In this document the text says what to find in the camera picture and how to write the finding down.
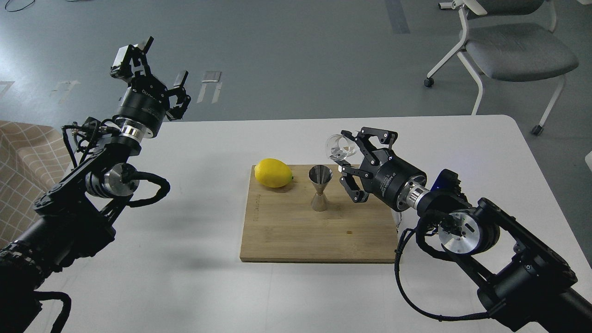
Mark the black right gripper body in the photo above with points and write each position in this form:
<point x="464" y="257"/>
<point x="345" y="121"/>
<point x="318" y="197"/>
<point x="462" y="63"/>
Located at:
<point x="390" y="177"/>

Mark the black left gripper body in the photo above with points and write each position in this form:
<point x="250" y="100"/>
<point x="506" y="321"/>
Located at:
<point x="144" y="102"/>

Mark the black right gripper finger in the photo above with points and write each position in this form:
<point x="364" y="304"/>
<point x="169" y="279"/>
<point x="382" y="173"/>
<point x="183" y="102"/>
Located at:
<point x="355" y="193"/>
<point x="368" y="149"/>

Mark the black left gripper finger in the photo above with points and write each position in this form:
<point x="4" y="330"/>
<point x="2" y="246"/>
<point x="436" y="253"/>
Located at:
<point x="183" y="100"/>
<point x="131" y="65"/>

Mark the steel double jigger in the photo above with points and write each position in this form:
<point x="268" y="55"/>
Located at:
<point x="320" y="176"/>

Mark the small clear glass cup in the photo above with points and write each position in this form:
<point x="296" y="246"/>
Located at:
<point x="338" y="148"/>

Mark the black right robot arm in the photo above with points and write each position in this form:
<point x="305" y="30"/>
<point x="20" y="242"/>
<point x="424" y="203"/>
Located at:
<point x="519" y="279"/>

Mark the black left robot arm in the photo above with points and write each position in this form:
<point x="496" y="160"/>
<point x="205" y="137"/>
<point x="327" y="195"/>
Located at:
<point x="76" y="215"/>

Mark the yellow lemon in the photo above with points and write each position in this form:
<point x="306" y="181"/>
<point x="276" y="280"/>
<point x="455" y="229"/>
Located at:
<point x="273" y="173"/>

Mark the bamboo cutting board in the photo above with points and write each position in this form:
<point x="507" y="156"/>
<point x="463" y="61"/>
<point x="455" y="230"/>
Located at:
<point x="280" y="225"/>

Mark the beige checkered cloth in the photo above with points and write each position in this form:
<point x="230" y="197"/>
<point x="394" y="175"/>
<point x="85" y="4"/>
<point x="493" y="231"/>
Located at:
<point x="32" y="159"/>

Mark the grey office chair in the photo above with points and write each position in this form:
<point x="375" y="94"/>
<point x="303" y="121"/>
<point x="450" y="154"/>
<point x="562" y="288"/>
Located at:
<point x="516" y="52"/>

